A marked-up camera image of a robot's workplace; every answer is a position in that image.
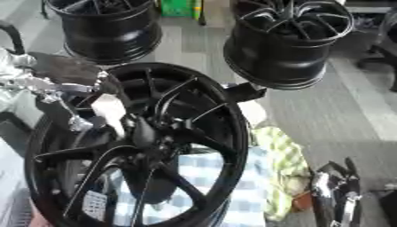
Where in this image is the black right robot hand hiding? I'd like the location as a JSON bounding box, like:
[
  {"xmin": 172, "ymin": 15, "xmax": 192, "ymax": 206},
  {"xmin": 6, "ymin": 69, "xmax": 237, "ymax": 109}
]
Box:
[{"xmin": 308, "ymin": 157, "xmax": 365, "ymax": 227}]

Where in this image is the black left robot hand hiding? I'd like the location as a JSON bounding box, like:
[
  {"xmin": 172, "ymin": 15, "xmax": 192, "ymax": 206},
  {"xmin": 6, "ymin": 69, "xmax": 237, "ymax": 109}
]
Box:
[{"xmin": 26, "ymin": 51, "xmax": 130, "ymax": 134}]

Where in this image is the white pin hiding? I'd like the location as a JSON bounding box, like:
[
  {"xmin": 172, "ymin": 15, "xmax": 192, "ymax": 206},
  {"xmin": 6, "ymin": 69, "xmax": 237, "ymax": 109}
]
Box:
[{"xmin": 90, "ymin": 93, "xmax": 129, "ymax": 140}]

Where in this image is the black wheel rim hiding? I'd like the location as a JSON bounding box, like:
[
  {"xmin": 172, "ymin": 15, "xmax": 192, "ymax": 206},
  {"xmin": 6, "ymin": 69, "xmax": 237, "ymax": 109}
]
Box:
[
  {"xmin": 222, "ymin": 0, "xmax": 357, "ymax": 91},
  {"xmin": 42, "ymin": 0, "xmax": 165, "ymax": 67}
]

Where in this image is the large black spoked wheel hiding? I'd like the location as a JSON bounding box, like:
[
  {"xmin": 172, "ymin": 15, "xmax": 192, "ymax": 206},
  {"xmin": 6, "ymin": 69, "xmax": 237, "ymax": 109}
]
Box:
[{"xmin": 21, "ymin": 61, "xmax": 253, "ymax": 227}]

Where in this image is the green box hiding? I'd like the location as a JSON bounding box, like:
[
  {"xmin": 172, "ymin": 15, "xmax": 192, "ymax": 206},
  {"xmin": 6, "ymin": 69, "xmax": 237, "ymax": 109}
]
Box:
[{"xmin": 158, "ymin": 0, "xmax": 205, "ymax": 18}]

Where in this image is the black office chair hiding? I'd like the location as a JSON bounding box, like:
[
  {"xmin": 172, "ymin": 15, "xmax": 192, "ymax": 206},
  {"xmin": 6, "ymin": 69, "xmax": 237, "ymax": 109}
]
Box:
[{"xmin": 354, "ymin": 12, "xmax": 397, "ymax": 93}]

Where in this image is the black cable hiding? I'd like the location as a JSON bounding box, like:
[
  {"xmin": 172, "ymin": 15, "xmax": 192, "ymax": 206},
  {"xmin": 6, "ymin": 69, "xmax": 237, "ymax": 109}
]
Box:
[{"xmin": 0, "ymin": 20, "xmax": 28, "ymax": 56}]

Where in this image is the black bracket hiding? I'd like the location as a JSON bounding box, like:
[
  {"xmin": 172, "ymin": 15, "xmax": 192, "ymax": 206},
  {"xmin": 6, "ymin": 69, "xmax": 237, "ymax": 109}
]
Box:
[{"xmin": 222, "ymin": 82, "xmax": 269, "ymax": 104}]

